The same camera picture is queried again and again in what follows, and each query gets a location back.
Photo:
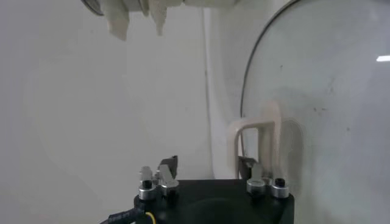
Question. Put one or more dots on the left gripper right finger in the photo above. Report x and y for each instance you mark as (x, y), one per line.
(256, 182)

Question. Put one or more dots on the round glass pot lid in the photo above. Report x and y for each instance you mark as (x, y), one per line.
(320, 121)

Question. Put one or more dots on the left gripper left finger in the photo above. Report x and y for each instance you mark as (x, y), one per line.
(166, 179)

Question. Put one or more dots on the white electric cooking pot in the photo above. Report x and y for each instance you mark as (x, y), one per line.
(159, 15)

